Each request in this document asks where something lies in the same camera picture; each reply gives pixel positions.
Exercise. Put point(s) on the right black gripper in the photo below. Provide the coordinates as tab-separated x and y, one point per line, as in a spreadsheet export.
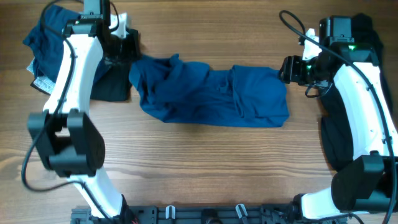
290	70

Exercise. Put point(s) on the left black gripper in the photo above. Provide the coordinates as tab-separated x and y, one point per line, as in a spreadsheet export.
133	53

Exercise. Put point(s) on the blue polo shirt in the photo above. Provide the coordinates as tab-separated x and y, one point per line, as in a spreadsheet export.
174	91

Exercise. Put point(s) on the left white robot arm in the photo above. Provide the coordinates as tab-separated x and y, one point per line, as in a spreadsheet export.
63	134

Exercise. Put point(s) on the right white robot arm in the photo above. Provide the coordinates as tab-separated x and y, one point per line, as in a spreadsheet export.
358	135

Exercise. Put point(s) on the folded black garment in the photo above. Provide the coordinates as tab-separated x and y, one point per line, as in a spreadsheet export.
111	83

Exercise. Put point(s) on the folded dark blue garment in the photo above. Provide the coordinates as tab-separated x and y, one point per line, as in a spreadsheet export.
45	45

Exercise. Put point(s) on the folded light grey garment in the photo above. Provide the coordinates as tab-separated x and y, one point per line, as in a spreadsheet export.
40	83

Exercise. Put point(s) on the black garment with white logo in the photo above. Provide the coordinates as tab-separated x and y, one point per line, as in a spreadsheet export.
335	130

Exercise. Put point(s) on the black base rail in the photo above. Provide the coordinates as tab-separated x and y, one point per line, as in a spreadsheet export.
264	214

